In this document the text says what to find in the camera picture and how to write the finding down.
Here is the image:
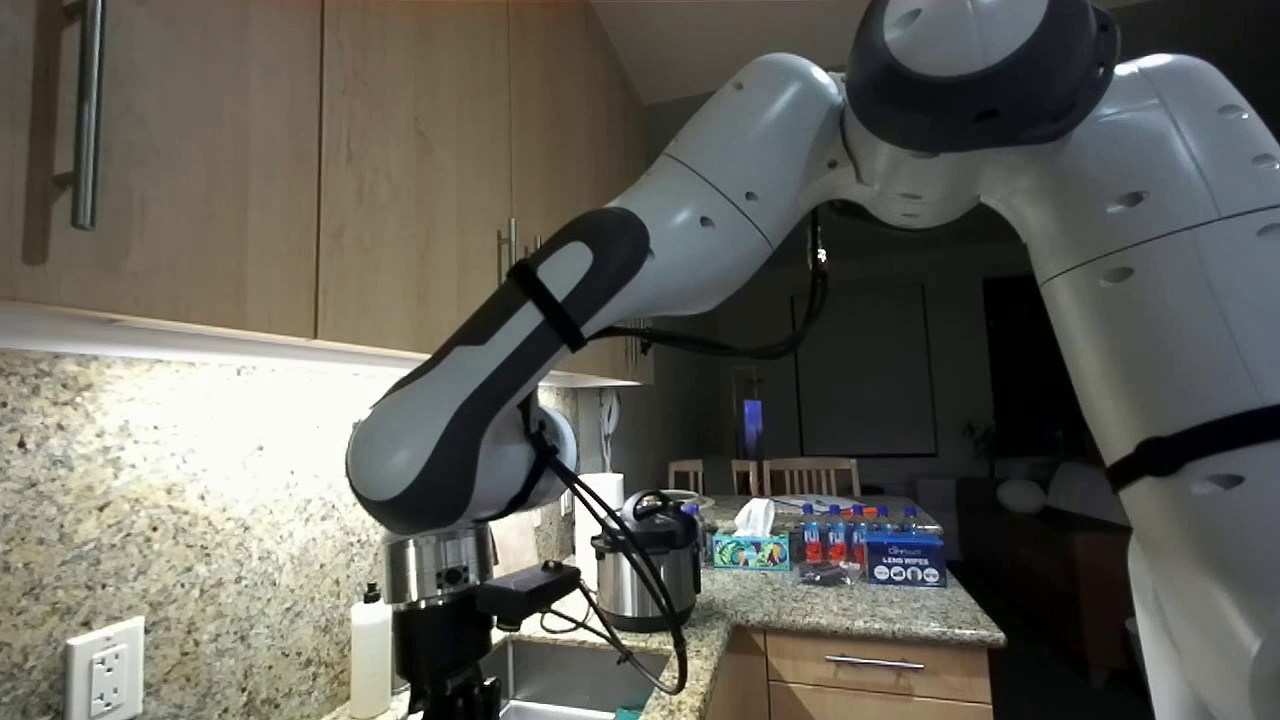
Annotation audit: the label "steel drawer handle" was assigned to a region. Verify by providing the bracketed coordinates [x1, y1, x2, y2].
[820, 649, 928, 678]

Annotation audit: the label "stainless steel sink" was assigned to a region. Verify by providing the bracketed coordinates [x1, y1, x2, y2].
[486, 631, 674, 720]

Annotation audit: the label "white paper towel roll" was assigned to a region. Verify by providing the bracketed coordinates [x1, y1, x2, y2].
[574, 469, 630, 592]

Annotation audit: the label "steel upper cabinet handle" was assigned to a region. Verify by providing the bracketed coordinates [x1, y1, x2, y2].
[492, 218, 519, 288]
[47, 0, 107, 231]

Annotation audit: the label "wooden cutting board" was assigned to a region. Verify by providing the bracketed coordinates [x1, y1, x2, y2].
[486, 504, 551, 570]

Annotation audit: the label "steel rice cooker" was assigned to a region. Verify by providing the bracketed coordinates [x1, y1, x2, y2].
[587, 488, 707, 636]

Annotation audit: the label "teal tissue box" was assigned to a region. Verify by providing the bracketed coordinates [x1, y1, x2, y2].
[707, 492, 797, 578]

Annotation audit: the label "wooden base cabinet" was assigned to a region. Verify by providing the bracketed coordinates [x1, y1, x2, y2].
[695, 625, 999, 720]

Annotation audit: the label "wooden dining chair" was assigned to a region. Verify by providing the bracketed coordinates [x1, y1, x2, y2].
[664, 451, 707, 495]
[760, 451, 865, 499]
[726, 451, 764, 499]

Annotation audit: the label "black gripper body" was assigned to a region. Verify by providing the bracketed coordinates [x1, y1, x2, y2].
[391, 589, 504, 720]

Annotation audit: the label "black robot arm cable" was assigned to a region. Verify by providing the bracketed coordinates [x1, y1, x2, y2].
[533, 206, 838, 699]

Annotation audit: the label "wooden upper cabinets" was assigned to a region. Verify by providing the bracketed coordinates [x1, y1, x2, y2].
[0, 0, 655, 393]

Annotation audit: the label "white wall power outlet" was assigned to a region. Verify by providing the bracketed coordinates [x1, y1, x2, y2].
[59, 613, 150, 720]

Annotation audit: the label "white soap bottle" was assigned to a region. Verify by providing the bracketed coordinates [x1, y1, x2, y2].
[346, 582, 402, 720]

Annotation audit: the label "pack of water bottles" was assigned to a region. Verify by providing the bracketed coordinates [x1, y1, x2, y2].
[792, 495, 951, 592]

